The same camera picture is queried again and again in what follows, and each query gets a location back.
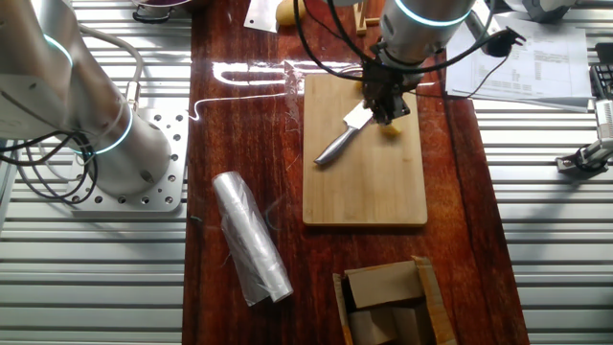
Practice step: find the printed white paper stack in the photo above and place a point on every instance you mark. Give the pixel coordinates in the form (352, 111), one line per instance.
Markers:
(551, 72)

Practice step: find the open cardboard box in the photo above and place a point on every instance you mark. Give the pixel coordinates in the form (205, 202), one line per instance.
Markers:
(383, 287)

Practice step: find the small yellow potato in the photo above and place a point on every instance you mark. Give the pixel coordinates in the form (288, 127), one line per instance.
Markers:
(392, 129)
(286, 13)

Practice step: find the steel cleaver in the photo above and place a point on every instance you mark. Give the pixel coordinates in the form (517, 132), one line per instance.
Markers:
(261, 16)

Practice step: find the bamboo cutting board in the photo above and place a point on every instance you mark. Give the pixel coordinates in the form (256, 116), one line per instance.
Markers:
(364, 191)

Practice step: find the wooden knife rack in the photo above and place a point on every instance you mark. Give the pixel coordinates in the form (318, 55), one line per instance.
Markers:
(361, 21)

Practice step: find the steel cooking pot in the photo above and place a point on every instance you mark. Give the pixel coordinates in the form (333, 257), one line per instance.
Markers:
(153, 7)

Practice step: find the grey exterior camera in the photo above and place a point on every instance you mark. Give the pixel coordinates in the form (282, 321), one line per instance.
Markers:
(604, 120)

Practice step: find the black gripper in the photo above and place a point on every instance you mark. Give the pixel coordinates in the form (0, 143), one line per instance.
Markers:
(385, 84)

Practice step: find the metal camera mount clamp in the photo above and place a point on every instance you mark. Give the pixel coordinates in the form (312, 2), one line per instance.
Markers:
(586, 160)

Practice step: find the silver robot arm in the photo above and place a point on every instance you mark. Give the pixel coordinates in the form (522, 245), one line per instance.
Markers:
(48, 72)

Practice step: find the steel chef knife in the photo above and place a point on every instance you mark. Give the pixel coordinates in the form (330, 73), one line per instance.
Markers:
(335, 146)

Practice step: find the clear plastic bag roll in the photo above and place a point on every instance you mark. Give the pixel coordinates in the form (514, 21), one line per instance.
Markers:
(251, 239)

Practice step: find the black keyboard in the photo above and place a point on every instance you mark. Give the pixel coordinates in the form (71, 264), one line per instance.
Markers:
(604, 81)

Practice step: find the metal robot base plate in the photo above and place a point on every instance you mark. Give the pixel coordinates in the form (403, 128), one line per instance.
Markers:
(167, 191)

